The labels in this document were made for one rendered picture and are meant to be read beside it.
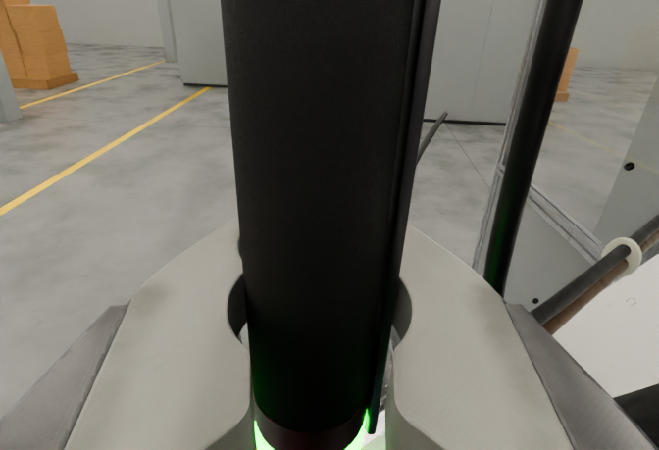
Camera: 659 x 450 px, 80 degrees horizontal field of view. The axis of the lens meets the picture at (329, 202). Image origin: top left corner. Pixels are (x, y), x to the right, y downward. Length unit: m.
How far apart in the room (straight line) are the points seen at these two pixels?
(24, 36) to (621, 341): 8.28
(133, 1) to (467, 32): 10.23
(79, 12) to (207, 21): 7.55
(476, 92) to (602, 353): 5.44
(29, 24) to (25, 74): 0.83
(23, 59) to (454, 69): 6.73
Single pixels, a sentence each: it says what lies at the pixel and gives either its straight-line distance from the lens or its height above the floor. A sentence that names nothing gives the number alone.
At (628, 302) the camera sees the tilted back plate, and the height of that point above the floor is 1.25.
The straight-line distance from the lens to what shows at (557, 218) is 1.30.
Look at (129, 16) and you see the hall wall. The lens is 13.87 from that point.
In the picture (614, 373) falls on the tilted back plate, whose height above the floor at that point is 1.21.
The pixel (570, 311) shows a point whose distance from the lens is 0.31.
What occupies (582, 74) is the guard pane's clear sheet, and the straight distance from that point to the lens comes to 1.30.
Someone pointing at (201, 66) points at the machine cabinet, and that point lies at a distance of 7.67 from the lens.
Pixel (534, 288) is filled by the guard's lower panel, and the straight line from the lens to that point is 1.42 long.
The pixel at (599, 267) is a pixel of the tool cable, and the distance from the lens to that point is 0.34.
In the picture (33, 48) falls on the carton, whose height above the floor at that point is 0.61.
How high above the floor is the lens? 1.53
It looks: 28 degrees down
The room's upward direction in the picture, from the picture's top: 2 degrees clockwise
